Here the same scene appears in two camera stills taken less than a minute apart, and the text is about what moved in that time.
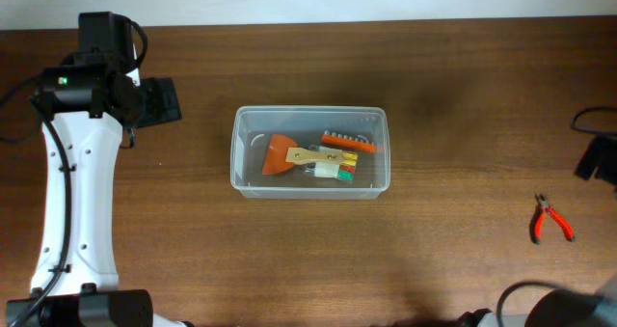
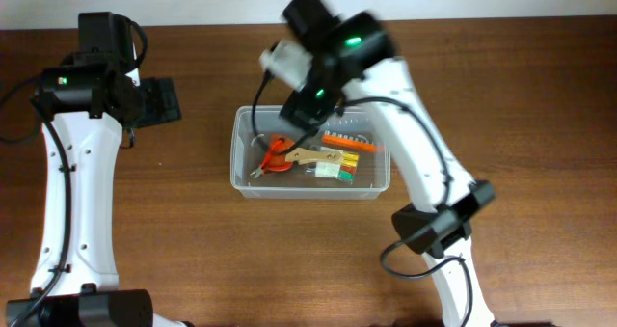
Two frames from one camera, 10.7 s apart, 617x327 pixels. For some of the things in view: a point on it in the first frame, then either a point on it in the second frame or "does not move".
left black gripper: [164, 105] does not move
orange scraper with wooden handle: [282, 153] does not move
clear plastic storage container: [310, 152] does not move
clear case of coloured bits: [343, 170] does not move
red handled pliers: [538, 217] to [268, 167]
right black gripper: [591, 156] to [320, 108]
